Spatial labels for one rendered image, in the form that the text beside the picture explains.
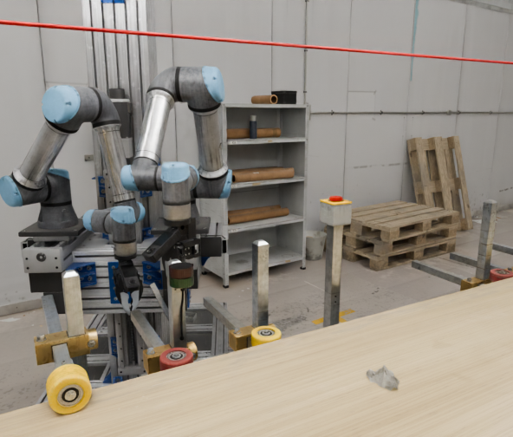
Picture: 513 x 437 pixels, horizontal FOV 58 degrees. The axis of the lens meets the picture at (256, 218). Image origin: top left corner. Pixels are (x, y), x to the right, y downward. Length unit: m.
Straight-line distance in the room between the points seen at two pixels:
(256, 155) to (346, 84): 1.35
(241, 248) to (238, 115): 1.27
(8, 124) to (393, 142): 4.07
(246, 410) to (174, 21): 3.52
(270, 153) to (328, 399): 3.69
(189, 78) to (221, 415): 1.04
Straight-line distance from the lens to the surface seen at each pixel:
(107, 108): 1.67
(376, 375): 1.11
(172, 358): 1.17
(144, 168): 1.38
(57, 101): 1.60
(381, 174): 5.69
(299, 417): 0.98
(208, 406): 1.01
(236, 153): 4.33
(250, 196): 4.47
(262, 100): 4.17
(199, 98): 1.58
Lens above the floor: 1.48
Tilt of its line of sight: 13 degrees down
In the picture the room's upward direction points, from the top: straight up
